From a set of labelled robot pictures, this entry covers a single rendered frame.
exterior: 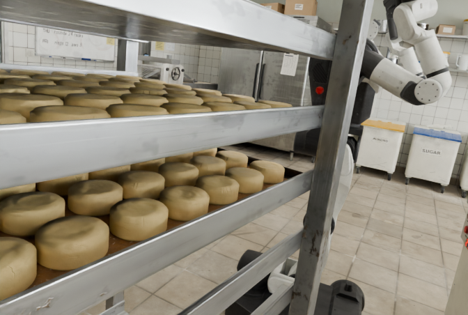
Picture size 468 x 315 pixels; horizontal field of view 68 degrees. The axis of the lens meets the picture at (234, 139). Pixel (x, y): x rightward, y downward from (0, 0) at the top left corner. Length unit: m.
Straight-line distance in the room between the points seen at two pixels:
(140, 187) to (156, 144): 0.14
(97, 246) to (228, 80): 5.17
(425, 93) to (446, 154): 3.85
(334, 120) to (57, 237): 0.34
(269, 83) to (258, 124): 4.78
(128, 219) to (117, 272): 0.06
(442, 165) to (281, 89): 2.28
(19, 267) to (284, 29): 0.28
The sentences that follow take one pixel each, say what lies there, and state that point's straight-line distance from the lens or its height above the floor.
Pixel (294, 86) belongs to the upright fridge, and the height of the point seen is 1.09.
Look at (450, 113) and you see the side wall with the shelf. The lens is 5.69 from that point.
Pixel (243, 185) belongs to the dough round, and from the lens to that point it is 0.43.
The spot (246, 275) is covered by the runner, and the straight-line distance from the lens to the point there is 0.41.
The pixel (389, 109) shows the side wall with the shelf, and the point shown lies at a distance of 5.68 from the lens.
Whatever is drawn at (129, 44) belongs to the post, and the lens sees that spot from 0.74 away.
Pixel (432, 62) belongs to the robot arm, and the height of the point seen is 1.36.
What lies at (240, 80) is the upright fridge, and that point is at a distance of 5.30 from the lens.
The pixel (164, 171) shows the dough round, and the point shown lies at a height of 1.15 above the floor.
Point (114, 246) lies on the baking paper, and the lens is 0.31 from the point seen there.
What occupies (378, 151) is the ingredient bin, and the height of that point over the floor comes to 0.37.
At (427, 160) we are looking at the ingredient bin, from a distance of 5.10.
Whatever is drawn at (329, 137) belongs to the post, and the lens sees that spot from 0.48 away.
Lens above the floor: 1.28
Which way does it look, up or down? 12 degrees down
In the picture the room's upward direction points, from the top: 7 degrees clockwise
